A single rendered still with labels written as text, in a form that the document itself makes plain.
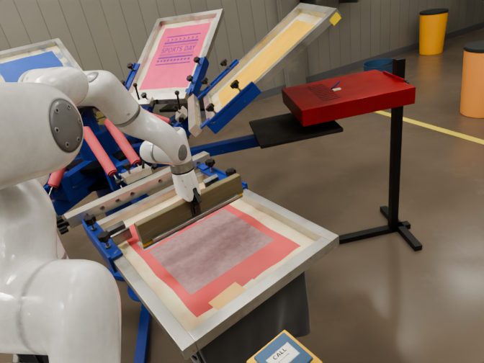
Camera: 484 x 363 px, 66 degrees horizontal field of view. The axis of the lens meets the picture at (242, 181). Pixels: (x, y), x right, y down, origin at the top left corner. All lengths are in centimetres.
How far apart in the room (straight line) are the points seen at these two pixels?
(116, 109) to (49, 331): 65
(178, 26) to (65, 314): 288
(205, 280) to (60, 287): 84
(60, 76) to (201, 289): 70
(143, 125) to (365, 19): 627
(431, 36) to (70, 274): 729
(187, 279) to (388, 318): 137
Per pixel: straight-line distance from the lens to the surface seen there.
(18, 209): 45
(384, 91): 213
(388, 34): 749
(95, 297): 41
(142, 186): 168
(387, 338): 223
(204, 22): 304
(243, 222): 140
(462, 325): 237
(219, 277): 120
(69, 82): 84
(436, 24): 745
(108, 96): 94
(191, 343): 101
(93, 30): 516
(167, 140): 102
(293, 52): 182
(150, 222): 121
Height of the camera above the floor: 176
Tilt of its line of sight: 29 degrees down
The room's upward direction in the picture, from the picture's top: 11 degrees counter-clockwise
